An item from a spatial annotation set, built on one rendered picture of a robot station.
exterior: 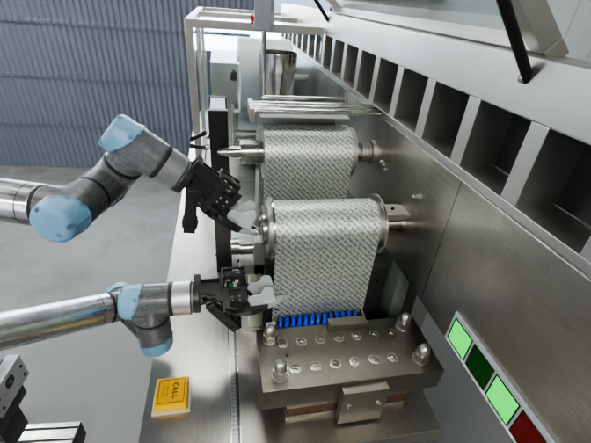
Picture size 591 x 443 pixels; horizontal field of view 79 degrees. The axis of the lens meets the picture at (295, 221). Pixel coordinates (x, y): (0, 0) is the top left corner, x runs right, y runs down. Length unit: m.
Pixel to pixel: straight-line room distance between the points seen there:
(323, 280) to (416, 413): 0.38
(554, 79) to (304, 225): 0.48
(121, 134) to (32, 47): 3.57
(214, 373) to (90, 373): 1.34
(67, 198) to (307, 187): 0.57
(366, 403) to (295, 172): 0.57
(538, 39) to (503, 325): 0.42
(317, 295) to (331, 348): 0.13
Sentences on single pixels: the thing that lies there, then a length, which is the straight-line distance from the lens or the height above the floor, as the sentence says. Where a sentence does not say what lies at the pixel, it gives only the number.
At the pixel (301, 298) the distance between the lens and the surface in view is 0.89.
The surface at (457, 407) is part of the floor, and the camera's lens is 2.21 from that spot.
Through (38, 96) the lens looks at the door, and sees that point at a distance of 4.38.
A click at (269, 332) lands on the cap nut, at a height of 1.07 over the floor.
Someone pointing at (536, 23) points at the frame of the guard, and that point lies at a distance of 0.64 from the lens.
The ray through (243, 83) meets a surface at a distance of 1.69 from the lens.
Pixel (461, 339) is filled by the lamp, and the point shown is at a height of 1.19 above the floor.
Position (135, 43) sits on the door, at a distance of 3.93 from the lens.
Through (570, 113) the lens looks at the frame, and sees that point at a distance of 0.58.
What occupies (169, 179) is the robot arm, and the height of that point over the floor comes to 1.39.
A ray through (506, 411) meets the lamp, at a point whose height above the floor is 1.18.
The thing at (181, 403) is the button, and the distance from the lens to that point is 0.93.
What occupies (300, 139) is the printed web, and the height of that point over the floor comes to 1.39.
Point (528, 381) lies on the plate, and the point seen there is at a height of 1.25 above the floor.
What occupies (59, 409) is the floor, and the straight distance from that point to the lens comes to 2.19.
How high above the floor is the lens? 1.70
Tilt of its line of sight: 32 degrees down
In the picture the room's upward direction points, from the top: 5 degrees clockwise
